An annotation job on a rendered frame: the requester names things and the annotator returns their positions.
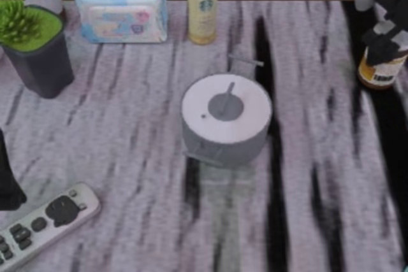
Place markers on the green plant in grey pot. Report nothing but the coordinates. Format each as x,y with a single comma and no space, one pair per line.
35,49

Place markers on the grey remote control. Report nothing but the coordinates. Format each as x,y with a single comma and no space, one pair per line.
41,224

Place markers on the white pot lid grey knob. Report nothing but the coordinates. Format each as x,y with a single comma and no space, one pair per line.
252,116

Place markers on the white toilet paper roll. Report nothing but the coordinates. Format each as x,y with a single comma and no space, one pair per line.
223,149

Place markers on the cream Starbucks drink bottle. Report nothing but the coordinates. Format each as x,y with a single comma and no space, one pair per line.
201,11

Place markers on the blue wet wipes pack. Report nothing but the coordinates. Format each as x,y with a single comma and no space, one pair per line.
122,14

